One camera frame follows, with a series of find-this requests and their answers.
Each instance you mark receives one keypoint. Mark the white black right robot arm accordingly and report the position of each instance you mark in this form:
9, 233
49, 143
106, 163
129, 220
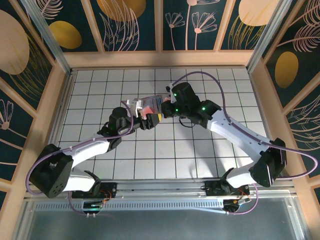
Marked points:
237, 132

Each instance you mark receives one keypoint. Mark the aluminium frame post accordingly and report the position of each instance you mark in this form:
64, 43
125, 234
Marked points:
268, 33
50, 37

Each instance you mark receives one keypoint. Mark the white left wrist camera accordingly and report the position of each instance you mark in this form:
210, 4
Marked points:
132, 103

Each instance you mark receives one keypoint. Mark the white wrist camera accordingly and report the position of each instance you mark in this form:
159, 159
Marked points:
171, 86
132, 103

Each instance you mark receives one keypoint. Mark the dark floral wall panel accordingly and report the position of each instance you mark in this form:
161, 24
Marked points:
300, 50
237, 30
120, 30
20, 37
10, 140
180, 37
305, 130
80, 25

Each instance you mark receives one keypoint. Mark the white card red circles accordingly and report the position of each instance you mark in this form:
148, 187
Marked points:
150, 111

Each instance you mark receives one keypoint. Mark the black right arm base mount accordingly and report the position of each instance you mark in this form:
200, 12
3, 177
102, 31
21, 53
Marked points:
212, 187

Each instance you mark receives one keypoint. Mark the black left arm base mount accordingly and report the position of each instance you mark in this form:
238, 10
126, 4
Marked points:
110, 187

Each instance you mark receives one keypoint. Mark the grey metal base plate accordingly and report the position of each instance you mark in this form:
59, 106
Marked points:
160, 225

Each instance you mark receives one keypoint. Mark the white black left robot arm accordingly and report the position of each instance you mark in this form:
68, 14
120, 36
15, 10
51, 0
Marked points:
87, 152

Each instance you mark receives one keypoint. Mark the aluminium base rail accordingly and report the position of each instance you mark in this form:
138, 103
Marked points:
160, 186

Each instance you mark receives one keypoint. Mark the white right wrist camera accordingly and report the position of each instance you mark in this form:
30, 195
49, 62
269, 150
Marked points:
171, 86

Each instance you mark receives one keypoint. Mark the pink leather card holder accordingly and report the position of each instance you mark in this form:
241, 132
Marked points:
152, 102

